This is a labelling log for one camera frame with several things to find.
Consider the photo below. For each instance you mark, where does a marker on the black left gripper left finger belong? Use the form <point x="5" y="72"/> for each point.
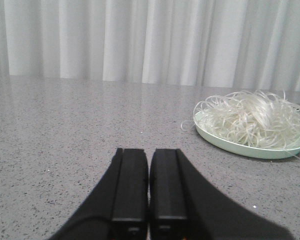
<point x="116" y="209"/>

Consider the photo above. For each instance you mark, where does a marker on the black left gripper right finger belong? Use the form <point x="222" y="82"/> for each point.
<point x="186" y="206"/>

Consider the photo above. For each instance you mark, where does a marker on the white vermicelli noodle bundle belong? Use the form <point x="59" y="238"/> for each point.
<point x="255" y="119"/>

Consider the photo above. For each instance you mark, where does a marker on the pale green round plate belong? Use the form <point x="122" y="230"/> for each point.
<point x="243" y="150"/>

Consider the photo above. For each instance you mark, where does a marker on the white pleated curtain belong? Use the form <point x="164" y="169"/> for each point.
<point x="248" y="44"/>

